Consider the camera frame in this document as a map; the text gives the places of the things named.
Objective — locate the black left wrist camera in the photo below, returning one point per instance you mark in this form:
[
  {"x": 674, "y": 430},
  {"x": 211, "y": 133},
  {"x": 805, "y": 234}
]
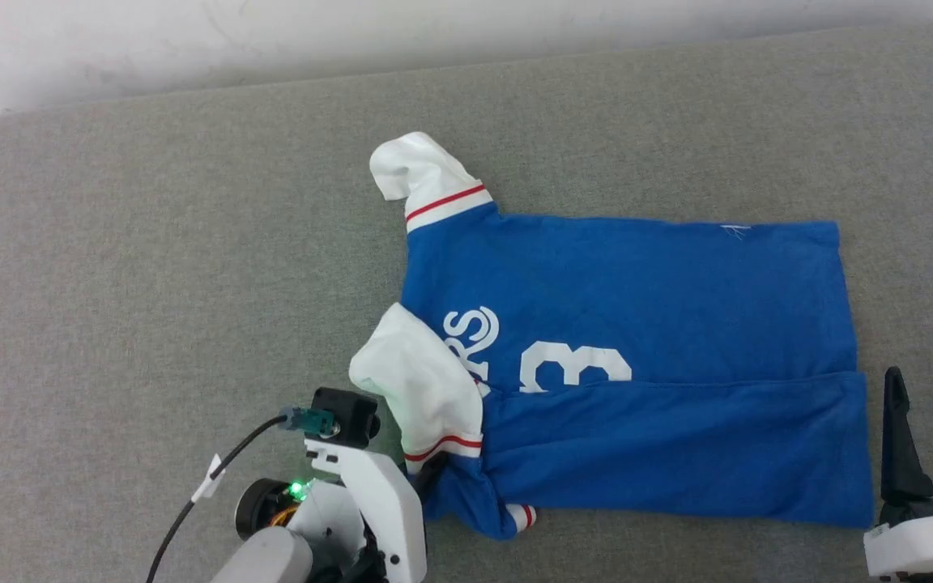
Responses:
[{"x": 347, "y": 414}]

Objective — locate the grey fabric sofa cushion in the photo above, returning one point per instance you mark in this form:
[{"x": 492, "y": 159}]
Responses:
[{"x": 151, "y": 243}]

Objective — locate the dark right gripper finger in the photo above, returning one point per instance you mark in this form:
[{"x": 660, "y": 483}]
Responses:
[{"x": 902, "y": 445}]

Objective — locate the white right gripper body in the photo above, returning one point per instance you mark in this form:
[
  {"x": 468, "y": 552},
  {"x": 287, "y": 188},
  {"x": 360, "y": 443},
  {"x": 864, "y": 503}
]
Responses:
[{"x": 928, "y": 546}]

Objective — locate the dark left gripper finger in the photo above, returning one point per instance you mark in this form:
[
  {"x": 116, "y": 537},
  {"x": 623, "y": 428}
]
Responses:
[{"x": 428, "y": 478}]

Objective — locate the blue white Lakers jersey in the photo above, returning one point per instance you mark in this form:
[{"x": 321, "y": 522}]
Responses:
[{"x": 636, "y": 324}]

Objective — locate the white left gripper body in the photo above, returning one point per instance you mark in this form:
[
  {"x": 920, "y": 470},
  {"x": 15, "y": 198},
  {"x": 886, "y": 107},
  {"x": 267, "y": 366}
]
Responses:
[{"x": 389, "y": 510}]

